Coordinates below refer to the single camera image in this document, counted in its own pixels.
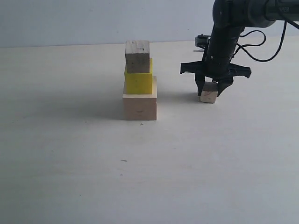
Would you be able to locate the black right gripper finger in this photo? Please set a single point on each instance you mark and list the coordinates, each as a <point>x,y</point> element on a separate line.
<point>223,84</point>
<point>200,81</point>

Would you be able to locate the large wooden cube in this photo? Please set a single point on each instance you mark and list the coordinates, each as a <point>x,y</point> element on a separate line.
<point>140,106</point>

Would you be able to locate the small wooden cube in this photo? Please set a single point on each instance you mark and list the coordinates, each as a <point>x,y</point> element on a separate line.
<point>209,93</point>

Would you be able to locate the yellow foam cube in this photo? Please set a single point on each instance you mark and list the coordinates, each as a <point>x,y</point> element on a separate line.
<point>139,83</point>

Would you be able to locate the medium wooden cube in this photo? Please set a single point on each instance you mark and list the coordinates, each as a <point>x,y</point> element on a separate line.
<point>137,55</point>

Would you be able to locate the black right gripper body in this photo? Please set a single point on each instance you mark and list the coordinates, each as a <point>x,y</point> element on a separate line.
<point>215,69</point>

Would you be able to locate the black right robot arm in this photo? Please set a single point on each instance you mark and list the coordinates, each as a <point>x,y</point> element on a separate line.
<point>231,17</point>

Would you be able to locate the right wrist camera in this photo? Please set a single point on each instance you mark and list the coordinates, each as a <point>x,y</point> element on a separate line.
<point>202,41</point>

